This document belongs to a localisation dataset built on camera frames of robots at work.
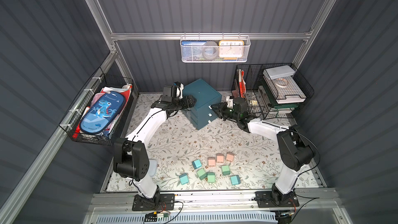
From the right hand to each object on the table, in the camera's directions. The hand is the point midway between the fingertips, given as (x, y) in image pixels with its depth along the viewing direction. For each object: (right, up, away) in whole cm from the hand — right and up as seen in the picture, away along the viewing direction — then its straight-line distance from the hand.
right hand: (214, 105), depth 87 cm
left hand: (-12, +2, -1) cm, 12 cm away
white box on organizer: (+44, +22, +14) cm, 52 cm away
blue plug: (-10, -33, -3) cm, 34 cm away
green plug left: (-7, -36, -7) cm, 38 cm away
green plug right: (+6, -35, -5) cm, 36 cm away
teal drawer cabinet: (-7, -5, 0) cm, 9 cm away
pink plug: (-2, -31, -2) cm, 31 cm away
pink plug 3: (+9, -29, 0) cm, 31 cm away
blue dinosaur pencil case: (-49, -4, -23) cm, 55 cm away
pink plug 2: (+3, -30, 0) cm, 30 cm away
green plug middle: (-2, -38, -7) cm, 39 cm away
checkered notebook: (+46, +12, +9) cm, 48 cm away
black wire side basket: (-59, +11, -9) cm, 61 cm away
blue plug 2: (-16, -38, -8) cm, 42 cm away
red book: (+22, +16, +25) cm, 37 cm away
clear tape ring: (+45, +15, +12) cm, 48 cm away
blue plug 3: (+10, -39, -9) cm, 41 cm away
